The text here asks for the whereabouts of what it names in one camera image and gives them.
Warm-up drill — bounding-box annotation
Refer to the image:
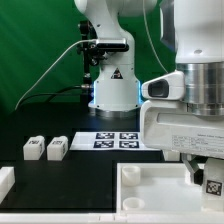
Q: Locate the white square tabletop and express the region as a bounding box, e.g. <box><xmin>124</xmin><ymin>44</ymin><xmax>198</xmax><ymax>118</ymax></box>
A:
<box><xmin>116</xmin><ymin>163</ymin><xmax>224</xmax><ymax>214</ymax></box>

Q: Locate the white front rail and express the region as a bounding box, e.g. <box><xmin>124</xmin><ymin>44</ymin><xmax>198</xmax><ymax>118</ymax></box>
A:
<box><xmin>0</xmin><ymin>213</ymin><xmax>224</xmax><ymax>224</ymax></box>

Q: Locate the grey camera cable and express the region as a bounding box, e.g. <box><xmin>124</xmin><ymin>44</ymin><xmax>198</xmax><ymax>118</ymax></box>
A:
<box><xmin>14</xmin><ymin>39</ymin><xmax>98</xmax><ymax>111</ymax></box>

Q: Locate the black cable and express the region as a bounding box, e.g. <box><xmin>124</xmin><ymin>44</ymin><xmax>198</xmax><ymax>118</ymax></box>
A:
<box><xmin>19</xmin><ymin>84</ymin><xmax>94</xmax><ymax>109</ymax></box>

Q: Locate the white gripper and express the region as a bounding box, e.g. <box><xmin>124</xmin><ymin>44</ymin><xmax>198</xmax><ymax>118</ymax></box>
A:
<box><xmin>140</xmin><ymin>100</ymin><xmax>224</xmax><ymax>185</ymax></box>

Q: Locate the white sheet with tags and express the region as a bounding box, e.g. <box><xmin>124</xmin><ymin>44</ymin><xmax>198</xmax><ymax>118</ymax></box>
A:
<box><xmin>70</xmin><ymin>132</ymin><xmax>152</xmax><ymax>151</ymax></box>

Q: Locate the white obstacle fixture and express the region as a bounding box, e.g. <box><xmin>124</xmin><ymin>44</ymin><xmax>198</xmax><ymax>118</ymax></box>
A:
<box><xmin>0</xmin><ymin>167</ymin><xmax>15</xmax><ymax>204</ymax></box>

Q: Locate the black camera on stand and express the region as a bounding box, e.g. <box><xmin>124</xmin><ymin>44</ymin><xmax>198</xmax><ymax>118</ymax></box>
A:
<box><xmin>77</xmin><ymin>20</ymin><xmax>129</xmax><ymax>84</ymax></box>

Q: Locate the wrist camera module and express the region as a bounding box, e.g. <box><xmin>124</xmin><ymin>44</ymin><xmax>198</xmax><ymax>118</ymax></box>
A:
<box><xmin>141</xmin><ymin>70</ymin><xmax>185</xmax><ymax>101</ymax></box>

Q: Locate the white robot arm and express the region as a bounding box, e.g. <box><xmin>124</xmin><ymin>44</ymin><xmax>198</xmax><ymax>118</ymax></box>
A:
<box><xmin>74</xmin><ymin>0</ymin><xmax>224</xmax><ymax>173</ymax></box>

